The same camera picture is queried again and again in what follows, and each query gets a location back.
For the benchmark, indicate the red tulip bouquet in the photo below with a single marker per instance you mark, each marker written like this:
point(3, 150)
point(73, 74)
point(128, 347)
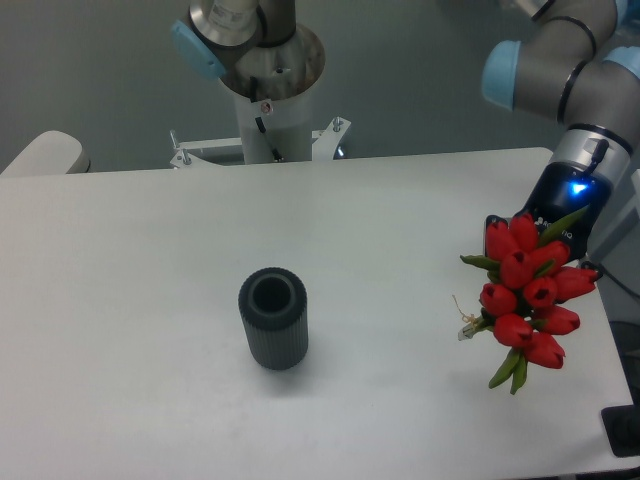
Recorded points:
point(522, 302)

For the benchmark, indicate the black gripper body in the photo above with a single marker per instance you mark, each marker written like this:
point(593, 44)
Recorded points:
point(562, 190)

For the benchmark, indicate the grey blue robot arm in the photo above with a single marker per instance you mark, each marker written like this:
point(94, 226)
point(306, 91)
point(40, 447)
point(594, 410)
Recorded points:
point(559, 74)

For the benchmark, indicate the dark grey ribbed vase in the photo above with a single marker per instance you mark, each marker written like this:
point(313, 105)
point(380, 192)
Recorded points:
point(273, 307)

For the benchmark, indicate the white pedestal base bracket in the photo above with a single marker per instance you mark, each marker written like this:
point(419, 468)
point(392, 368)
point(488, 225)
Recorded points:
point(257, 147)

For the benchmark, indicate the black device at table edge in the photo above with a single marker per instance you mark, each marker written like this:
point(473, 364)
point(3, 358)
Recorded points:
point(622, 429)

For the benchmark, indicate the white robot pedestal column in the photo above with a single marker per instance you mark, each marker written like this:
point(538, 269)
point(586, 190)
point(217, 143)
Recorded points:
point(272, 87)

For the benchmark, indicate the white chair armrest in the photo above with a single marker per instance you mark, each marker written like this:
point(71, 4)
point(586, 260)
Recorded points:
point(50, 153)

